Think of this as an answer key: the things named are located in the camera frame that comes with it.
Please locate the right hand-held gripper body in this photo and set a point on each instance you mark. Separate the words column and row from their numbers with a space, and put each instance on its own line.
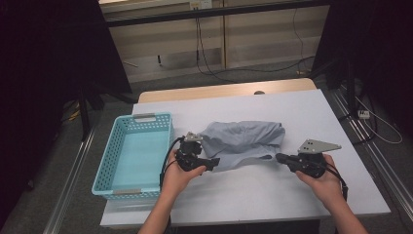
column 316, row 146

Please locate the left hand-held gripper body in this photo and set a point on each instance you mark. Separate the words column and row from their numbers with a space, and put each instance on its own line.
column 191, row 151

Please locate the grey-blue t-shirt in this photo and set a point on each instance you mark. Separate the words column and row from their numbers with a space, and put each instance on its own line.
column 240, row 139

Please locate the light blue plastic basket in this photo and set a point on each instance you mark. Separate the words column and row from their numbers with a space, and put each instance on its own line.
column 139, row 156

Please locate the person's left hand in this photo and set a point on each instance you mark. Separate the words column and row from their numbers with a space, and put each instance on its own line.
column 177, row 178

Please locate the person's right hand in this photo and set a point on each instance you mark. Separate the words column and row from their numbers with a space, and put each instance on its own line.
column 328, row 190

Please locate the white table cover sheet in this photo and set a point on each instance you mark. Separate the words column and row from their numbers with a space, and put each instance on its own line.
column 243, row 195

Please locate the white power strip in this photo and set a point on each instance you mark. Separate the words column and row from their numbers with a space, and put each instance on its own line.
column 363, row 114

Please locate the light wooden table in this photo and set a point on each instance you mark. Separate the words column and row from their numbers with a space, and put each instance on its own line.
column 211, row 91

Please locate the black metal stand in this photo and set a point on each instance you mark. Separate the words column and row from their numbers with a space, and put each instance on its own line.
column 350, row 91

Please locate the round grey table grommet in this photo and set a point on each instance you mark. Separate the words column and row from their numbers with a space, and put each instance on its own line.
column 259, row 92

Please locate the small black upright object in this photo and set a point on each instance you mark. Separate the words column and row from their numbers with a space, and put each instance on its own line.
column 159, row 60

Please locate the thin white stick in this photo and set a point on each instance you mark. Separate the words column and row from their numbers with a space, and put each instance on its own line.
column 130, row 64

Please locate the black tripod stand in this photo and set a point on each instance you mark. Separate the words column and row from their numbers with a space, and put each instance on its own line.
column 85, row 113

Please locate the narrow black curtain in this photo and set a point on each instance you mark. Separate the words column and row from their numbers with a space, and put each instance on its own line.
column 383, row 48

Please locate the black horizontal bar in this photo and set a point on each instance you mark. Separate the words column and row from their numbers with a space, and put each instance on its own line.
column 162, row 18

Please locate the wide black curtain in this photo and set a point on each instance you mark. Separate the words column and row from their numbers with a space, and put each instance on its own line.
column 39, row 65

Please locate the aluminium floor rail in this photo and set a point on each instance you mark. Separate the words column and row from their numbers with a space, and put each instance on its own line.
column 384, row 169
column 69, row 185

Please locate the white wall socket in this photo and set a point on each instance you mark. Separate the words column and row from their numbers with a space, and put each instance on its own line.
column 201, row 4

